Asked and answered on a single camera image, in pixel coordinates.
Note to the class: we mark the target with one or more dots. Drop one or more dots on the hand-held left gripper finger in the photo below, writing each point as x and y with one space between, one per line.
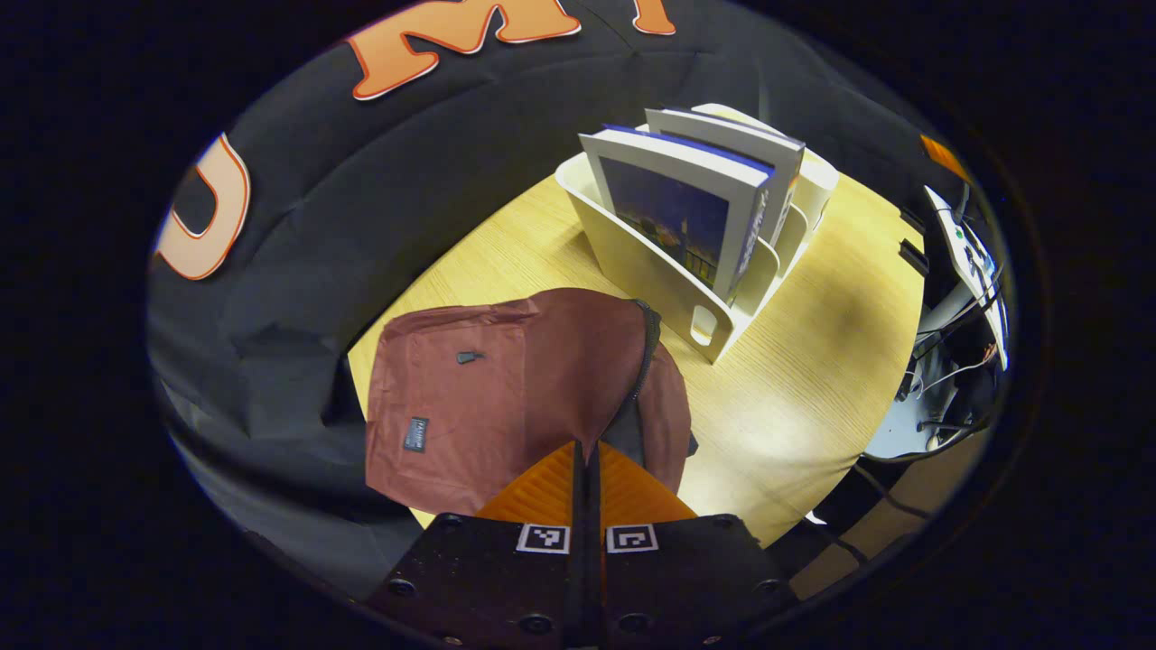
579 578
593 578

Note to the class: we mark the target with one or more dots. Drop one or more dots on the black table clamp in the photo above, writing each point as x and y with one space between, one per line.
914 257

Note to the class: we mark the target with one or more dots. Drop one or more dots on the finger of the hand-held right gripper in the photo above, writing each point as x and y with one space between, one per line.
944 158

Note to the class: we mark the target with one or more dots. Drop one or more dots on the black backdrop cloth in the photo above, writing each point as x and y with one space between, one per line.
361 208

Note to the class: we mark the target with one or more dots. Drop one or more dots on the maroon schoolbag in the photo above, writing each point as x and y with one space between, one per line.
506 397

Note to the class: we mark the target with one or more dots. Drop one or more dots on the white bookshelf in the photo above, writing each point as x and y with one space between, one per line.
650 271

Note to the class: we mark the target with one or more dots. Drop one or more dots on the portrait cover book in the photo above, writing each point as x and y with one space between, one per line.
731 140

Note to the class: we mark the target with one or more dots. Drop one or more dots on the blue cover book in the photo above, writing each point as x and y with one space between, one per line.
668 217

